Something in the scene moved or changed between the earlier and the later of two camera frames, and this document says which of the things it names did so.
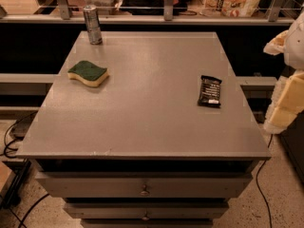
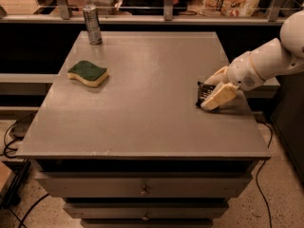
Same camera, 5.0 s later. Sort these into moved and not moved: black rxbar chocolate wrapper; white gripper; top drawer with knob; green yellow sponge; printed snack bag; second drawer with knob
Moved: black rxbar chocolate wrapper; white gripper
Not moved: top drawer with knob; second drawer with knob; printed snack bag; green yellow sponge
